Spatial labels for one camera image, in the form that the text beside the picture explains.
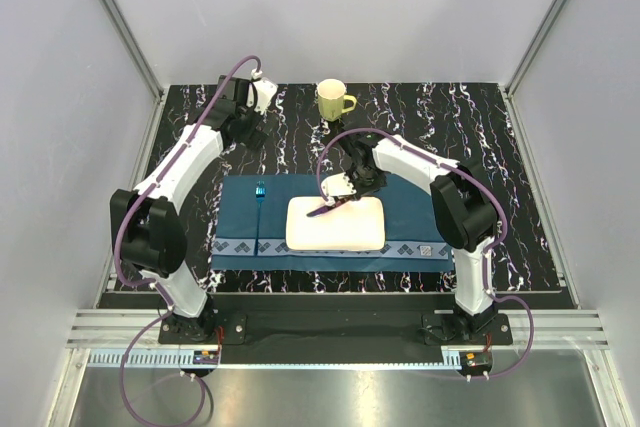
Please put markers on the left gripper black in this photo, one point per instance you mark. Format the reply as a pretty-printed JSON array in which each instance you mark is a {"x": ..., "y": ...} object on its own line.
[{"x": 253, "y": 137}]

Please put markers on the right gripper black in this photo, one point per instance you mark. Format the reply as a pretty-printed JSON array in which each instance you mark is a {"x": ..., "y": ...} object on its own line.
[{"x": 362, "y": 192}]

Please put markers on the white rectangular plate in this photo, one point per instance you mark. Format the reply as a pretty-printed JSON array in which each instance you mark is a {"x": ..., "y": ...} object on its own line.
[{"x": 356, "y": 226}]

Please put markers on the blue fork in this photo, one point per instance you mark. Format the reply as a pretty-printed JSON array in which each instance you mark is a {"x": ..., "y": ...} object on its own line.
[{"x": 260, "y": 194}]

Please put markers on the yellow-green ceramic mug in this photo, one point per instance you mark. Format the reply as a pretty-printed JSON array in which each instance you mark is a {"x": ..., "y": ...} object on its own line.
[{"x": 332, "y": 99}]

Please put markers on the blue cloth placemat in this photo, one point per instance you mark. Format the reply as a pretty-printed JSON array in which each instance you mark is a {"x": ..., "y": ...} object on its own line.
[{"x": 413, "y": 243}]

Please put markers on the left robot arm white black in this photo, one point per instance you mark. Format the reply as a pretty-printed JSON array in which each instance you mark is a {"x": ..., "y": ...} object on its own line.
[{"x": 148, "y": 239}]

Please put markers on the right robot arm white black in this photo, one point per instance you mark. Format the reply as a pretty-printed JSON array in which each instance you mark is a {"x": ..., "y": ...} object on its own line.
[{"x": 467, "y": 215}]

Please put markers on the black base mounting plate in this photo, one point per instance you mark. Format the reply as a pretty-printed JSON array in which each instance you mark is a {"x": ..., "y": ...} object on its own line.
[{"x": 433, "y": 319}]

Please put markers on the right connector box orange black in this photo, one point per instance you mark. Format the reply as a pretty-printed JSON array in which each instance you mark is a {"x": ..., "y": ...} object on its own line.
[{"x": 476, "y": 363}]

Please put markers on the left connector box black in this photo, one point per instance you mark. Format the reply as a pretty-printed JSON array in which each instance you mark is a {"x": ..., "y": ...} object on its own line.
[{"x": 207, "y": 357}]

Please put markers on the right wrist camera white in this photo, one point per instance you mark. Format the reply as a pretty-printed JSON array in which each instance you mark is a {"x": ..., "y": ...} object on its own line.
[{"x": 337, "y": 187}]

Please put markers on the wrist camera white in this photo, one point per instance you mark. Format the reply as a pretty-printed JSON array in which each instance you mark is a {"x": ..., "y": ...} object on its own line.
[
  {"x": 261, "y": 91},
  {"x": 337, "y": 187}
]

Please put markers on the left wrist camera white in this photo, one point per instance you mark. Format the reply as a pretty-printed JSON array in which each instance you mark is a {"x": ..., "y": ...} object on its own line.
[{"x": 261, "y": 91}]

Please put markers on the left aluminium frame post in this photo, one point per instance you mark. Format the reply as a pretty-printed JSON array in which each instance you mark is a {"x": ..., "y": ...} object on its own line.
[{"x": 126, "y": 35}]

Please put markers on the aluminium frame post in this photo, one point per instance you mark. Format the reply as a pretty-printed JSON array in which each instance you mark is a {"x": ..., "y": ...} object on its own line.
[
  {"x": 549, "y": 20},
  {"x": 126, "y": 35}
]

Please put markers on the aluminium front frame rail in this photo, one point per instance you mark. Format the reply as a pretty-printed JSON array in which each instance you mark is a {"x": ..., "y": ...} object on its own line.
[{"x": 553, "y": 329}]

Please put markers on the white slotted cable duct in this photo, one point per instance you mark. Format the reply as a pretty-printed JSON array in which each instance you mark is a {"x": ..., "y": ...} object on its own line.
[{"x": 183, "y": 358}]

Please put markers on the right aluminium frame post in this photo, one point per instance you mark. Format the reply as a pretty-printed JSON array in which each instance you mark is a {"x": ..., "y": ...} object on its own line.
[{"x": 549, "y": 20}]

